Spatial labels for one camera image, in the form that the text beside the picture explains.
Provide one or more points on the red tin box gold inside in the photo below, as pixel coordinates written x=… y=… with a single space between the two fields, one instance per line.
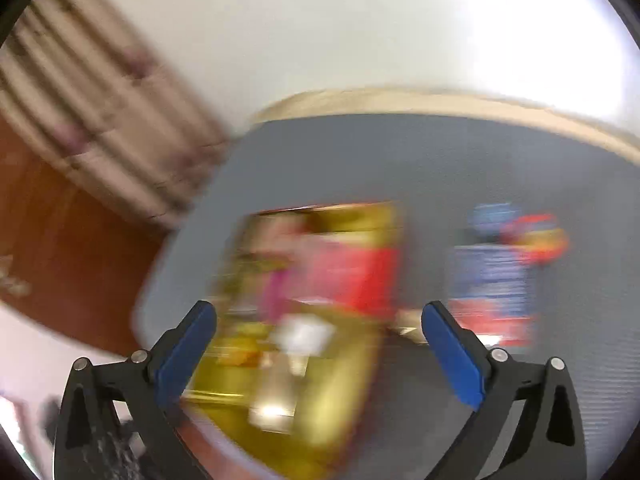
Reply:
x=350 y=380

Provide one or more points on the grey mesh table mat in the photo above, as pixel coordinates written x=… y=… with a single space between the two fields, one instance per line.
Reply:
x=350 y=160

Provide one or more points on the white chevron patterned block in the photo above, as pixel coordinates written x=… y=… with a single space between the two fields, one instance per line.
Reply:
x=305 y=337

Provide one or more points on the clear playing card box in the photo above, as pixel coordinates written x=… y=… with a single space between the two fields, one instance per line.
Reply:
x=492 y=290

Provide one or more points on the red block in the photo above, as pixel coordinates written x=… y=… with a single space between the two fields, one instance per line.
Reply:
x=377 y=280

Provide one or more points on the beige leaf print curtain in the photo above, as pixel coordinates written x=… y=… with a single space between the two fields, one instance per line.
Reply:
x=100 y=110

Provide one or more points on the translucent pink box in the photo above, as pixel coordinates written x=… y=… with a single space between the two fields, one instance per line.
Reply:
x=327 y=275

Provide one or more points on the magenta pink block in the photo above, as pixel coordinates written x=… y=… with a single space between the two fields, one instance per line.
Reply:
x=275 y=290

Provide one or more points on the beige tablecloth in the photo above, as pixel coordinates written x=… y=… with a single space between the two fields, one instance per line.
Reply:
x=450 y=102

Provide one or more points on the brown wooden door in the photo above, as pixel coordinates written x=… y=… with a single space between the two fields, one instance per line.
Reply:
x=60 y=240

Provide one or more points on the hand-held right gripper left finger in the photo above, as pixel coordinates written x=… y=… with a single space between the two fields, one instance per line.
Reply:
x=185 y=355

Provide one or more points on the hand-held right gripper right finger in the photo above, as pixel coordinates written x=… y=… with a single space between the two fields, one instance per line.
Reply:
x=452 y=355

